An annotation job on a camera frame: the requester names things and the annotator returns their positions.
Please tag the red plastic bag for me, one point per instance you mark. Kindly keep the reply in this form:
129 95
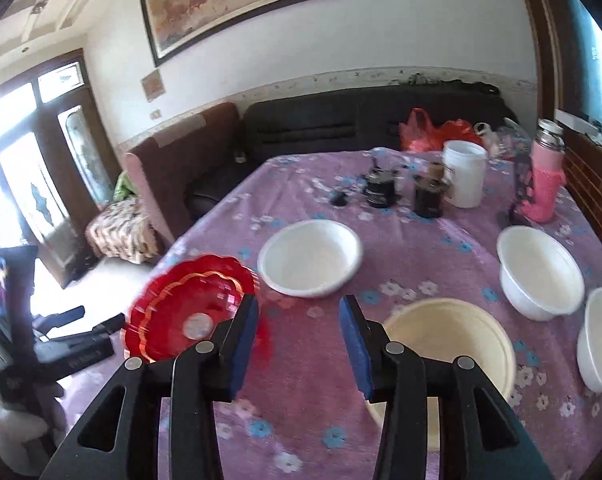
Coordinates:
419 135

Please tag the black cylindrical motor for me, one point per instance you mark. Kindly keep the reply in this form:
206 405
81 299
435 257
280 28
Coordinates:
379 189

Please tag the white gloved left hand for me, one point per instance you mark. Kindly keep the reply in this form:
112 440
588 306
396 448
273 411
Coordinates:
20 429

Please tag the black leather sofa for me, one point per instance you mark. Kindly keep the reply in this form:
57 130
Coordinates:
338 121

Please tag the red scalloped plastic plate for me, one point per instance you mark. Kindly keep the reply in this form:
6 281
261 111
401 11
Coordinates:
227 266

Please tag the white foam bowl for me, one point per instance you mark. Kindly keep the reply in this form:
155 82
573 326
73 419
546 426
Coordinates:
310 259
539 277
589 346

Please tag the patterned sofa blanket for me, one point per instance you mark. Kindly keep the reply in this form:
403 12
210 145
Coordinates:
123 230

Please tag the maroon fabric sofa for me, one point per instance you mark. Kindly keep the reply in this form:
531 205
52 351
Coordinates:
181 151

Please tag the white plastic jar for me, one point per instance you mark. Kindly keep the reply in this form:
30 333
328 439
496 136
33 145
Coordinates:
464 170

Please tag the purple floral tablecloth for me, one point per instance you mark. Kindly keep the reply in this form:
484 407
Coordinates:
300 415

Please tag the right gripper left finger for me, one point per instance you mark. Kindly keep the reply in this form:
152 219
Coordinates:
117 436

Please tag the cream ridged plastic plate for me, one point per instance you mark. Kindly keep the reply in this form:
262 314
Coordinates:
444 328

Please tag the black power adapter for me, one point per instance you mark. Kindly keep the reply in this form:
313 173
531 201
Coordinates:
338 199

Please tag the pink sleeved thermos bottle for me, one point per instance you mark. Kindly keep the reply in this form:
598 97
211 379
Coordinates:
539 173

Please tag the small framed wall notice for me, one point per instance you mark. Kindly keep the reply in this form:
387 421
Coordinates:
153 86

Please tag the green pillow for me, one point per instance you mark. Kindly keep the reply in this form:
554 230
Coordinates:
124 188

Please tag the wooden glass door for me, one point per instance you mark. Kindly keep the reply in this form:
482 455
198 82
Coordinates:
57 166

